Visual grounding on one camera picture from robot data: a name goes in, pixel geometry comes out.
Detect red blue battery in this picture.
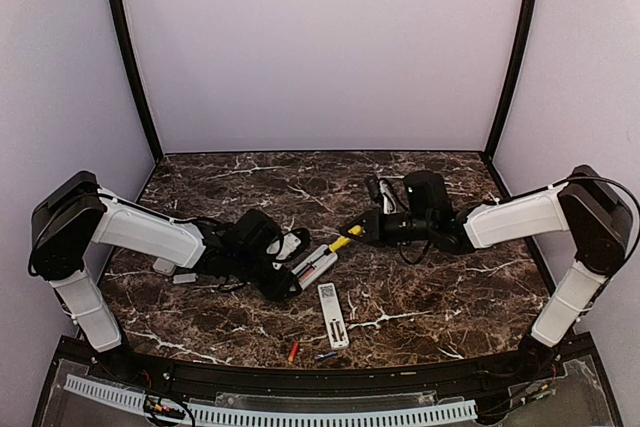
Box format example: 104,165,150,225
288,341,300,362

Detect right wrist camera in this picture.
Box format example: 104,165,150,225
365,175,401,214

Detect left black frame post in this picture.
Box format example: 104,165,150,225
108,0,164,163

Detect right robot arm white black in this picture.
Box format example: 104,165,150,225
339,165,639,381

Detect white button remote control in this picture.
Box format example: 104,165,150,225
317,283,350,349

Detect right black frame post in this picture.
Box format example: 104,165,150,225
483,0,536,163

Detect black frame post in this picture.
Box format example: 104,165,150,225
108,0,164,163
483,0,536,163

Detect plain white slim remote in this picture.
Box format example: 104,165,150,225
153,258,176,276

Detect white slotted cable duct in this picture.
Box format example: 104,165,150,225
64,374,477,426

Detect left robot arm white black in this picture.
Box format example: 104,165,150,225
27,171,310,383

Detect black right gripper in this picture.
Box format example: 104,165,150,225
339,207,434,248

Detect white remote with barcode label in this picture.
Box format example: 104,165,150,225
292,253,338,290

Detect yellow handled screwdriver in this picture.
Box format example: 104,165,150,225
294,236,353,276

